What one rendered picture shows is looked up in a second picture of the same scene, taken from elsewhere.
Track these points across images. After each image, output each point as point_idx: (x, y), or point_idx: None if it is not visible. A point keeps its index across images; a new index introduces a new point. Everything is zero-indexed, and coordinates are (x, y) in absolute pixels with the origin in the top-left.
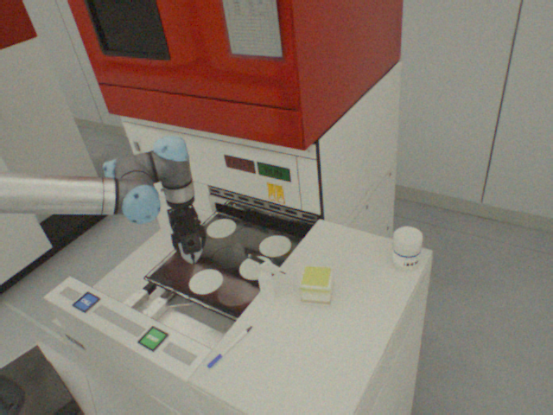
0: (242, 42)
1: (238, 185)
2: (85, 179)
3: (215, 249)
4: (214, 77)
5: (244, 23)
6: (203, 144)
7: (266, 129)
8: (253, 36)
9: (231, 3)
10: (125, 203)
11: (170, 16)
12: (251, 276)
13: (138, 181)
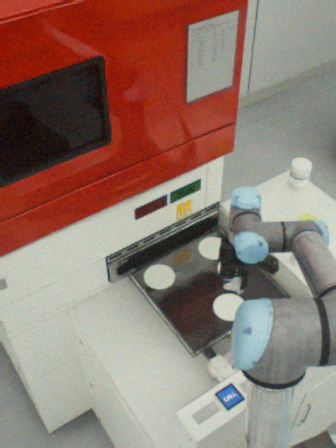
0: (199, 88)
1: (145, 229)
2: (316, 240)
3: (189, 289)
4: (162, 133)
5: (204, 71)
6: (109, 215)
7: (205, 152)
8: (211, 79)
9: (196, 58)
10: (328, 237)
11: (122, 96)
12: None
13: (306, 222)
